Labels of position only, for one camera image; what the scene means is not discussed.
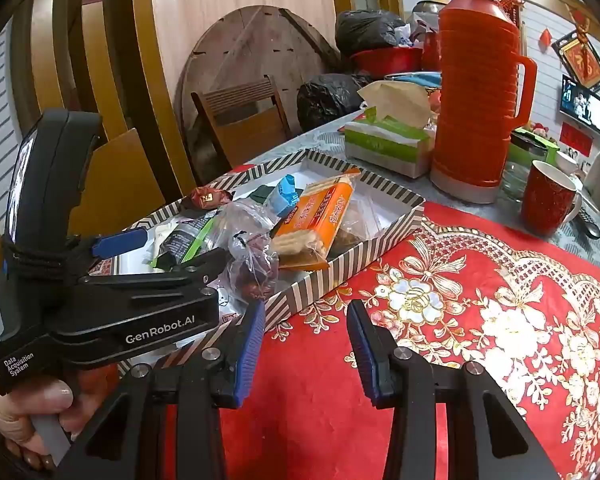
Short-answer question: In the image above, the green tissue box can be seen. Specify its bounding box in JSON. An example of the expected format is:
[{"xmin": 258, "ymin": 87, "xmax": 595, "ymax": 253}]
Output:
[{"xmin": 344, "ymin": 80, "xmax": 436, "ymax": 179}]

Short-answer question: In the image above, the clear bag of red dates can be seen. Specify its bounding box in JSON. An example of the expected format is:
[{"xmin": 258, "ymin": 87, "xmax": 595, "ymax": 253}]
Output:
[{"xmin": 215, "ymin": 202, "xmax": 281, "ymax": 306}]

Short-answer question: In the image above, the red plastic basin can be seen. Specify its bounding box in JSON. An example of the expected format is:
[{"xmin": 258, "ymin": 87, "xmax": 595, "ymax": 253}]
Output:
[{"xmin": 350, "ymin": 46, "xmax": 426, "ymax": 78}]

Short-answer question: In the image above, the blue cracker packet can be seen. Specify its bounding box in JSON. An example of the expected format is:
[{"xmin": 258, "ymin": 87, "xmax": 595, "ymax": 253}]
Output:
[{"xmin": 265, "ymin": 174, "xmax": 301, "ymax": 216}]

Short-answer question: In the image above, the yellow wooden chair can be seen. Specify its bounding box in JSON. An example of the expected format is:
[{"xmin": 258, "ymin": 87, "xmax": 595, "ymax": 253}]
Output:
[{"xmin": 67, "ymin": 127, "xmax": 170, "ymax": 241}]

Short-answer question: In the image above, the striped cardboard box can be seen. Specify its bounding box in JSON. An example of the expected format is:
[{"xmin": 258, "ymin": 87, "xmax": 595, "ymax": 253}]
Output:
[{"xmin": 87, "ymin": 149, "xmax": 426, "ymax": 368}]

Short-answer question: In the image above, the red floral tablecloth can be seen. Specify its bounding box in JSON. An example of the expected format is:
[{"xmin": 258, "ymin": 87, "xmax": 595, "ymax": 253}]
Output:
[{"xmin": 112, "ymin": 200, "xmax": 600, "ymax": 480}]

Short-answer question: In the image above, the black remote control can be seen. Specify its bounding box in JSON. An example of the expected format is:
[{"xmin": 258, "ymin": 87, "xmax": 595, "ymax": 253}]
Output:
[{"xmin": 575, "ymin": 205, "xmax": 600, "ymax": 240}]

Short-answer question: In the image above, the person's left hand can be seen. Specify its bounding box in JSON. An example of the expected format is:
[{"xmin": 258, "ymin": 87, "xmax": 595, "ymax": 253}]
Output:
[{"xmin": 0, "ymin": 375, "xmax": 76, "ymax": 473}]

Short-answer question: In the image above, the green plastic box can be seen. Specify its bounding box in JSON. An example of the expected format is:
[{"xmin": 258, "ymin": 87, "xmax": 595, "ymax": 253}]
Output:
[{"xmin": 509, "ymin": 129, "xmax": 561, "ymax": 163}]

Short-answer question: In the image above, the clear bag of brown snacks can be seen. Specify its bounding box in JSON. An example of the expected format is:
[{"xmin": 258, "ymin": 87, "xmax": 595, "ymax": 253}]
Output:
[{"xmin": 330, "ymin": 192, "xmax": 396, "ymax": 256}]

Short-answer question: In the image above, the grey lace table cover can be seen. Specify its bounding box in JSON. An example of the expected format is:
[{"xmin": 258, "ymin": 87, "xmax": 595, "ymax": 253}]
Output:
[{"xmin": 240, "ymin": 110, "xmax": 600, "ymax": 281}]

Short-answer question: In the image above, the red paper sign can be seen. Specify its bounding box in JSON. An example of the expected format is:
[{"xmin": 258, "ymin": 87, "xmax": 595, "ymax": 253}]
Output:
[{"xmin": 560, "ymin": 122, "xmax": 593, "ymax": 158}]

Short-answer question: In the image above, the red mug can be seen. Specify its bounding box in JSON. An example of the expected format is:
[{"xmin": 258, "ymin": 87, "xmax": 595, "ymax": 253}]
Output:
[{"xmin": 520, "ymin": 160, "xmax": 583, "ymax": 238}]

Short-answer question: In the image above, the white cup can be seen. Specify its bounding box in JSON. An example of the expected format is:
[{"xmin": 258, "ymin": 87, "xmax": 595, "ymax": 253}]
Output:
[{"xmin": 555, "ymin": 151, "xmax": 579, "ymax": 176}]

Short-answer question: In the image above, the television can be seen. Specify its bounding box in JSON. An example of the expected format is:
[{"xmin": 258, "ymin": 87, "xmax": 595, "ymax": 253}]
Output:
[{"xmin": 559, "ymin": 75, "xmax": 600, "ymax": 136}]

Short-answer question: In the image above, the glass jar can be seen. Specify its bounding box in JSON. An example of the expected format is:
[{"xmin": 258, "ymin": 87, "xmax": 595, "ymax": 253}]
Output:
[{"xmin": 502, "ymin": 160, "xmax": 533, "ymax": 201}]

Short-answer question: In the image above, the diamond wall decoration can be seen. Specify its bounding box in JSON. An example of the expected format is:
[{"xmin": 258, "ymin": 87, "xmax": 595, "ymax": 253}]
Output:
[{"xmin": 551, "ymin": 30, "xmax": 600, "ymax": 93}]

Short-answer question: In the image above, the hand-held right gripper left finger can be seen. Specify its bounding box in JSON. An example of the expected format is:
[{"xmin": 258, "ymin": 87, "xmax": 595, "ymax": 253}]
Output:
[{"xmin": 55, "ymin": 300, "xmax": 266, "ymax": 480}]

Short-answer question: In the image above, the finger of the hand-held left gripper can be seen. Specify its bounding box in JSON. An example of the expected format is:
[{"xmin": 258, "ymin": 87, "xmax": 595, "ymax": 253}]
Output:
[
  {"xmin": 80, "ymin": 247, "xmax": 228, "ymax": 291},
  {"xmin": 75, "ymin": 227, "xmax": 148, "ymax": 261}
]

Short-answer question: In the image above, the black and green snack packet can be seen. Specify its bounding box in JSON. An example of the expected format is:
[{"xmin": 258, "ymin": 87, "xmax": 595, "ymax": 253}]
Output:
[{"xmin": 152, "ymin": 212, "xmax": 221, "ymax": 268}]

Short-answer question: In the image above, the orange thermos flask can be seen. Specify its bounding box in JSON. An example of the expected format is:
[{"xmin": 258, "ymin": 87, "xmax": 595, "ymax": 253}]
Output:
[{"xmin": 429, "ymin": 0, "xmax": 538, "ymax": 205}]

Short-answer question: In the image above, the dark red snack packet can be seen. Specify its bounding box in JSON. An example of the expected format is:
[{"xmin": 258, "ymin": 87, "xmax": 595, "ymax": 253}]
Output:
[{"xmin": 190, "ymin": 186, "xmax": 231, "ymax": 211}]

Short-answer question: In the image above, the blue zip bag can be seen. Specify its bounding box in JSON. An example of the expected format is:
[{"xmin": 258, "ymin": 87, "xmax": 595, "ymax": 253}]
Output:
[{"xmin": 384, "ymin": 71, "xmax": 443, "ymax": 88}]

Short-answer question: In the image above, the orange cracker packet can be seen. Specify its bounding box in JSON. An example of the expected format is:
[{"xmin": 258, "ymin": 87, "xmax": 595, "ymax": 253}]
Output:
[{"xmin": 270, "ymin": 167, "xmax": 363, "ymax": 272}]

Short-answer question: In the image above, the black plastic bag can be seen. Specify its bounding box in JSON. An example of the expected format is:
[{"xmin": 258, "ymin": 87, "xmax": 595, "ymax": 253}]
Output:
[
  {"xmin": 296, "ymin": 73, "xmax": 376, "ymax": 133},
  {"xmin": 335, "ymin": 9, "xmax": 406, "ymax": 58}
]

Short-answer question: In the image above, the round wooden tabletop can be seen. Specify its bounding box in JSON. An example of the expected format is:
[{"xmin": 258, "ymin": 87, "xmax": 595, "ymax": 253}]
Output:
[{"xmin": 175, "ymin": 5, "xmax": 341, "ymax": 186}]

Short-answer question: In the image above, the dark green snack packet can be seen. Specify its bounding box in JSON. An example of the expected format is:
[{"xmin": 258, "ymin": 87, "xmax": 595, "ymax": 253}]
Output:
[{"xmin": 250, "ymin": 185, "xmax": 281, "ymax": 206}]

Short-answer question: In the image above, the wooden folding chair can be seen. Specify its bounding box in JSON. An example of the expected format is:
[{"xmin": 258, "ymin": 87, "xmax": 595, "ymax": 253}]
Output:
[{"xmin": 190, "ymin": 75, "xmax": 293, "ymax": 168}]

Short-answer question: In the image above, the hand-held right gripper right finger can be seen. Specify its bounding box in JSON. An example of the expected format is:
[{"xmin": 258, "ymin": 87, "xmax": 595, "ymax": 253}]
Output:
[{"xmin": 346, "ymin": 300, "xmax": 561, "ymax": 480}]

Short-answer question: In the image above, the red plastic bag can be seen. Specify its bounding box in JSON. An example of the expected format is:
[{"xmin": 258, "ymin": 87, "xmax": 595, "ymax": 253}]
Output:
[{"xmin": 420, "ymin": 30, "xmax": 443, "ymax": 71}]

